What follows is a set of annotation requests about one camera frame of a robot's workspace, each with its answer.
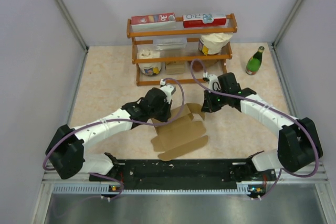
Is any brown bread loaf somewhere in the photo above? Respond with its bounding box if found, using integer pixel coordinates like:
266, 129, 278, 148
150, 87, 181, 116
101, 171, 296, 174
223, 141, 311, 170
192, 60, 218, 72

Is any large white flour bag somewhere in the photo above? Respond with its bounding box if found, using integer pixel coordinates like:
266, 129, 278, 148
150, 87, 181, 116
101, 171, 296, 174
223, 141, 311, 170
198, 33, 233, 55

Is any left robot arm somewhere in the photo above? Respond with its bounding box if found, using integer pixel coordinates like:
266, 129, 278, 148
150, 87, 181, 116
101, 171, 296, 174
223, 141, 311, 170
46, 84, 176, 180

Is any red foil wrap box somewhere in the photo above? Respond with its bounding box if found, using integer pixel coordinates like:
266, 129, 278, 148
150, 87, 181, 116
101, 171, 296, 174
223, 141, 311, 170
131, 13, 176, 32

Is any green glass bottle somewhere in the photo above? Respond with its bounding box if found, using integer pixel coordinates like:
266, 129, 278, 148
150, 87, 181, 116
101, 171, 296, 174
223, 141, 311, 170
245, 46, 265, 75

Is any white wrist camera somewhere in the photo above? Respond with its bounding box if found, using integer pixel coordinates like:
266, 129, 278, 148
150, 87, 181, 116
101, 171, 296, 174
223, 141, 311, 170
203, 72, 221, 91
160, 79, 176, 104

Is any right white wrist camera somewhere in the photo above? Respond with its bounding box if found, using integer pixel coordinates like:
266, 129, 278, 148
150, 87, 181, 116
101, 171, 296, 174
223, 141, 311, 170
203, 72, 221, 91

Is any brown cardboard box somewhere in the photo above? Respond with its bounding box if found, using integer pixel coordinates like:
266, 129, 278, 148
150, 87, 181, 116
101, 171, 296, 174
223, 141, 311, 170
151, 103, 208, 162

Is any aluminium frame rail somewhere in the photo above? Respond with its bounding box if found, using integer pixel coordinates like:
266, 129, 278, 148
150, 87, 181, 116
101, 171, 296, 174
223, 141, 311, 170
39, 0, 90, 51

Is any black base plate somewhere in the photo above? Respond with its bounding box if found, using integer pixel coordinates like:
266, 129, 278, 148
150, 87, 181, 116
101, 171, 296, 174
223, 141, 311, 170
89, 158, 278, 190

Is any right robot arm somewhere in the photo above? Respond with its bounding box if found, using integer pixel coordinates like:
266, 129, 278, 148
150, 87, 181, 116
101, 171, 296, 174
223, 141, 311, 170
202, 72, 323, 180

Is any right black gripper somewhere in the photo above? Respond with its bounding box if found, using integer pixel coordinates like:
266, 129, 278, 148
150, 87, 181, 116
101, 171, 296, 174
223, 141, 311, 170
201, 87, 229, 113

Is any wooden three-tier shelf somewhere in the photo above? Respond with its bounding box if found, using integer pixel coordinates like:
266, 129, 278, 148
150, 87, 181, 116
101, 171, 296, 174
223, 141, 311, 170
127, 13, 238, 86

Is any clear plastic container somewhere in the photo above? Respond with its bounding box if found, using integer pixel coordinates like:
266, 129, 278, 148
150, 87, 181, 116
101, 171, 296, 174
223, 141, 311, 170
153, 37, 187, 50

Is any grey cable duct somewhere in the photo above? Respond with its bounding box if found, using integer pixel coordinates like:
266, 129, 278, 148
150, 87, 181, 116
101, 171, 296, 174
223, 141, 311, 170
52, 184, 261, 195

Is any tan block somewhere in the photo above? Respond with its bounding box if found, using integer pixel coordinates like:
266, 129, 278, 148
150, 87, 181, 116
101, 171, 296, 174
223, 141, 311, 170
165, 61, 185, 75

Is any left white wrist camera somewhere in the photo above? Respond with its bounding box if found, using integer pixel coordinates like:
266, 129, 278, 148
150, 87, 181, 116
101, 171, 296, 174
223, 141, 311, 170
160, 79, 176, 104

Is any red white wrap box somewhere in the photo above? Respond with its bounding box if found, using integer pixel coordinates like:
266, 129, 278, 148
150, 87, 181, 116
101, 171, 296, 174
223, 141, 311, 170
183, 13, 227, 28

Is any small white flour bag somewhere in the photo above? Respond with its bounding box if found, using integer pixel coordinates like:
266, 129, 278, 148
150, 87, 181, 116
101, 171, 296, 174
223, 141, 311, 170
136, 47, 163, 77

